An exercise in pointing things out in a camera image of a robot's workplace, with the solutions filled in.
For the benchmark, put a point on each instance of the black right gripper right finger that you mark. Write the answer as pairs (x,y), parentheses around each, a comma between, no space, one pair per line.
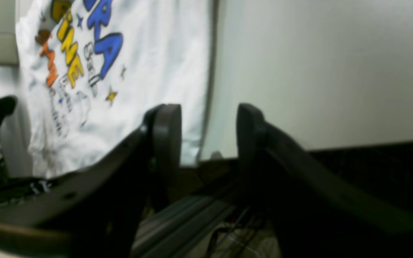
(314,213)

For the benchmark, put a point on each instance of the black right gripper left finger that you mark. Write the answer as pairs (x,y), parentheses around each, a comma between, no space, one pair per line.
(96,212)

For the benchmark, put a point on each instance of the white printed t-shirt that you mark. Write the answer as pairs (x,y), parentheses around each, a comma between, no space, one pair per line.
(90,69)

